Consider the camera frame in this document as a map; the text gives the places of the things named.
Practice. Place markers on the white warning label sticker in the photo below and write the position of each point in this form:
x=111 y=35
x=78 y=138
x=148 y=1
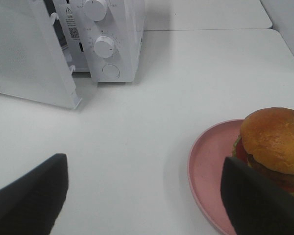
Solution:
x=69 y=27

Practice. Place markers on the toy hamburger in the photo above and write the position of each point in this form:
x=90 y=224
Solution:
x=266 y=144

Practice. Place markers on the white microwave door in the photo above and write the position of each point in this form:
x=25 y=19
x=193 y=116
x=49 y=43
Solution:
x=32 y=63

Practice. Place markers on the white microwave oven body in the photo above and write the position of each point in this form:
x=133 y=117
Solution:
x=124 y=23

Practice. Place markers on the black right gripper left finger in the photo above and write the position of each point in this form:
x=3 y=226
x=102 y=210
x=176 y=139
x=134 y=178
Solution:
x=31 y=204

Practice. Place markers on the pink round plate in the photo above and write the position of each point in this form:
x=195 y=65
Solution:
x=204 y=168

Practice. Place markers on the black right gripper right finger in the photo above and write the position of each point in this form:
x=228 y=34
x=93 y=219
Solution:
x=254 y=205

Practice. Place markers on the white microwave knob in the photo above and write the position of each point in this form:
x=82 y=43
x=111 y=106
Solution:
x=104 y=47
x=95 y=10

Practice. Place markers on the round white door button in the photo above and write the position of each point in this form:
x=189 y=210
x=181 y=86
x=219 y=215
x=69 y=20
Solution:
x=111 y=71

